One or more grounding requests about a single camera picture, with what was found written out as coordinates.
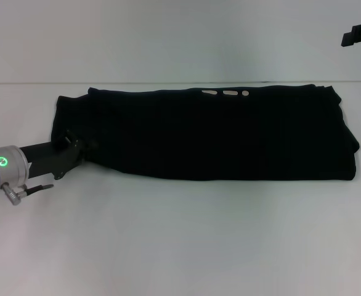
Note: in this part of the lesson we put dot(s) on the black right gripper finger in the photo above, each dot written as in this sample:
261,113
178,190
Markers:
357,35

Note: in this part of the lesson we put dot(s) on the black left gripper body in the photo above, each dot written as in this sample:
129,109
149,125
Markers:
52,157

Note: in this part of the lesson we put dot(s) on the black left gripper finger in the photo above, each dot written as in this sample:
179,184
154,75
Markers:
89,146

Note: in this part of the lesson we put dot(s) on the black shirt with FREE print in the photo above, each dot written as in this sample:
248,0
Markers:
199,138

